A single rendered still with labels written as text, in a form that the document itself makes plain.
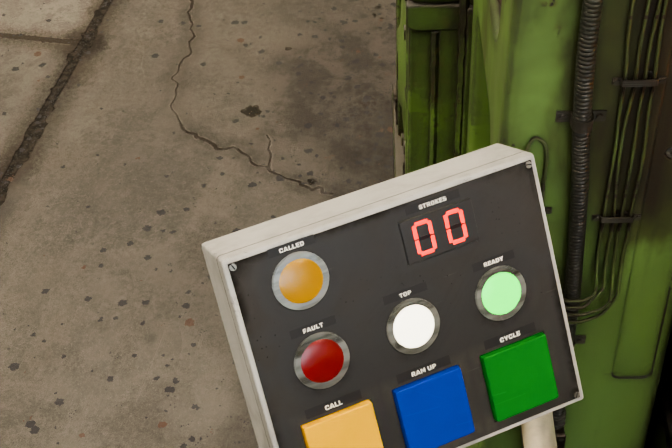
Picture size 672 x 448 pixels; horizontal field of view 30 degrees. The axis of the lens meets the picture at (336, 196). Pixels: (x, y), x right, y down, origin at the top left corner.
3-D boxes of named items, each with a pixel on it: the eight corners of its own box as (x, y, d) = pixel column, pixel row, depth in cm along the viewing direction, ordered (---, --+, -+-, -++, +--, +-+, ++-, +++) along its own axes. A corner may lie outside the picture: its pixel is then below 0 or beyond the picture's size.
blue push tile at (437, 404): (476, 432, 129) (461, 367, 127) (411, 458, 127) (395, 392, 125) (468, 426, 131) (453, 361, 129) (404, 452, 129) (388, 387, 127)
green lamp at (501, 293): (523, 318, 128) (526, 289, 125) (478, 319, 129) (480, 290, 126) (520, 295, 131) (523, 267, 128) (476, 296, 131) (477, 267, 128)
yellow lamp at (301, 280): (325, 307, 121) (323, 276, 118) (277, 308, 121) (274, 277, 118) (326, 283, 123) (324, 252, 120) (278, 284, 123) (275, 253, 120)
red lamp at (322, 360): (346, 386, 123) (345, 358, 120) (298, 387, 123) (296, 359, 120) (346, 361, 125) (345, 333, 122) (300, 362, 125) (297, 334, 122)
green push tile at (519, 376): (560, 397, 132) (546, 333, 130) (498, 423, 130) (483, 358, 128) (551, 392, 134) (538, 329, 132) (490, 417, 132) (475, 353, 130)
